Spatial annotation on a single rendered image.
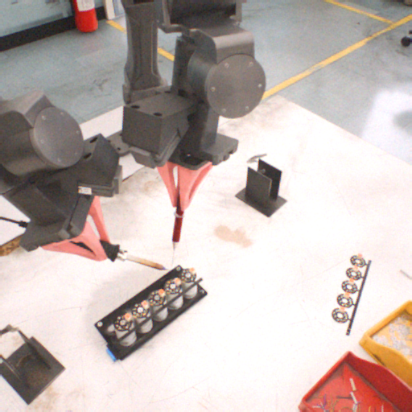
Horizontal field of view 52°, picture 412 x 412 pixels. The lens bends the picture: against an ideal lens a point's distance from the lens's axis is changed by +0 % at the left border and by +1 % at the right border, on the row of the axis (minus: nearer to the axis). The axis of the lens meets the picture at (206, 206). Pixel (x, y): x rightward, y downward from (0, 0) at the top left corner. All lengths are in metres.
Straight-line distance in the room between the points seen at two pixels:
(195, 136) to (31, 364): 0.39
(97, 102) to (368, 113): 1.52
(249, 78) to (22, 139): 0.21
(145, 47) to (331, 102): 1.89
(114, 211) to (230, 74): 0.47
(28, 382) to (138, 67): 0.53
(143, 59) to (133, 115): 0.39
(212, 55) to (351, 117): 2.11
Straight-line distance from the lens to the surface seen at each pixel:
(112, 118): 1.02
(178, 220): 0.54
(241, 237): 0.74
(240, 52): 0.38
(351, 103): 2.58
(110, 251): 0.56
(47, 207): 0.47
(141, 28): 0.73
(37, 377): 0.65
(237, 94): 0.39
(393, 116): 2.55
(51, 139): 0.41
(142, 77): 0.82
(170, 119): 0.39
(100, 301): 0.68
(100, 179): 0.44
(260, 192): 0.77
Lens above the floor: 1.32
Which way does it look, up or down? 47 degrees down
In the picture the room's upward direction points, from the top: straight up
